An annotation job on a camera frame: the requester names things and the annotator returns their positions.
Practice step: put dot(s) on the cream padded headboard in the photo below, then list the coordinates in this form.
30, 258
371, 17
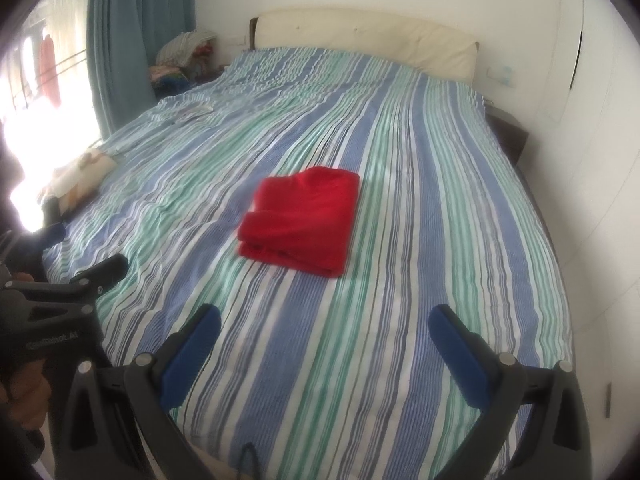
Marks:
360, 35

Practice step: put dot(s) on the pile of clothes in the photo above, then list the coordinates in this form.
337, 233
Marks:
185, 55

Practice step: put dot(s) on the red hanging garment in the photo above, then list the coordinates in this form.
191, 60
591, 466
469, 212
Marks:
49, 70

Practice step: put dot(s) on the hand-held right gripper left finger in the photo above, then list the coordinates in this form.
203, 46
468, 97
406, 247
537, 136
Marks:
187, 355

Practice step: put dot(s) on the patterned cushion on chair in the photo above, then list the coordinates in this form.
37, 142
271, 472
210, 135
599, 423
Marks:
82, 175

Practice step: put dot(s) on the blue curtain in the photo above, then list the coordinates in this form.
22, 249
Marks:
135, 40

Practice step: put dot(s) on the red knitted sweater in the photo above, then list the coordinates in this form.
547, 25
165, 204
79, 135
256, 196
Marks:
305, 220

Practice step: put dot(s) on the striped bed cover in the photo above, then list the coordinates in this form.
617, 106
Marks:
400, 160

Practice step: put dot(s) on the white wardrobe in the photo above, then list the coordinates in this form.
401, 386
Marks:
600, 160

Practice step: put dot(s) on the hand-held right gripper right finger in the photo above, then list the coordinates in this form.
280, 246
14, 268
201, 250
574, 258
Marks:
460, 355

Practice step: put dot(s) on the person's left hand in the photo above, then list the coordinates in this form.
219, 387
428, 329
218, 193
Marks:
25, 395

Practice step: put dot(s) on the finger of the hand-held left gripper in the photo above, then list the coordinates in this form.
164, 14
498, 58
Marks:
50, 232
102, 272

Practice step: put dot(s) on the wall socket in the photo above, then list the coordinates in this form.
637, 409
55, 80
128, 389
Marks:
500, 75

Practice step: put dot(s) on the dark wooden nightstand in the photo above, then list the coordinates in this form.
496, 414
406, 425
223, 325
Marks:
510, 135

